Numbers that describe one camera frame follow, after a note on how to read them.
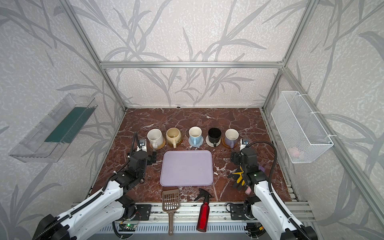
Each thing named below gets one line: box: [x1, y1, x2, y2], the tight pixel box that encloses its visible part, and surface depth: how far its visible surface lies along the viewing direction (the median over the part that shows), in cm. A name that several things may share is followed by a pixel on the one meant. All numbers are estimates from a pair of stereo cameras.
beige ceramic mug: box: [166, 127, 182, 149], surface depth 96 cm
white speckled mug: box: [147, 128, 164, 149], surface depth 96 cm
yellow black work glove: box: [227, 163, 246, 191], surface depth 82 cm
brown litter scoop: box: [162, 189, 180, 236], surface depth 79 cm
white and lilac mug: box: [224, 128, 240, 149], surface depth 97 cm
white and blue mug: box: [188, 126, 202, 146], surface depth 95 cm
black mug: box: [208, 127, 222, 148], surface depth 96 cm
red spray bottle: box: [193, 188, 214, 232], surface depth 73 cm
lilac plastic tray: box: [159, 150, 214, 187], surface depth 91 cm
